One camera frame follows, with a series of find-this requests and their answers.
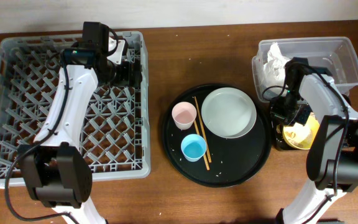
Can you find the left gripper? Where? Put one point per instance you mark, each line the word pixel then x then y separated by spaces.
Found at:
pixel 127 68

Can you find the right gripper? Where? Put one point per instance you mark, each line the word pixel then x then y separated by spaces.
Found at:
pixel 276 112

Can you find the yellow bowl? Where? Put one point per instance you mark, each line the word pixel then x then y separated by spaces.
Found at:
pixel 301 136

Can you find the white paper napkin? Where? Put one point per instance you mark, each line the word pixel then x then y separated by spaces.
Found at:
pixel 274 69

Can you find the grey round plate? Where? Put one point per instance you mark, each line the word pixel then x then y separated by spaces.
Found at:
pixel 228 113

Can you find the pink plastic cup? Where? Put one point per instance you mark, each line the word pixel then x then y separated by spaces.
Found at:
pixel 184 114

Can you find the blue plastic cup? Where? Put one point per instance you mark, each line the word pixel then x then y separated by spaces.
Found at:
pixel 193 147

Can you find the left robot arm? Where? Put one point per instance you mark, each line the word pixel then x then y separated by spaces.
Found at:
pixel 54 171

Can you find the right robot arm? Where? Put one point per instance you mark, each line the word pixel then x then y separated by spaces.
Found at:
pixel 332 161

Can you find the grey plastic dishwasher rack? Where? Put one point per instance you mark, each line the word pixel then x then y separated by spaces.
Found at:
pixel 115 136

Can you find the black rectangular waste tray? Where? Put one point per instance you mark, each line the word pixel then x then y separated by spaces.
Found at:
pixel 280 144

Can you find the clear plastic waste bin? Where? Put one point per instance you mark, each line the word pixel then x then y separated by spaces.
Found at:
pixel 337 54

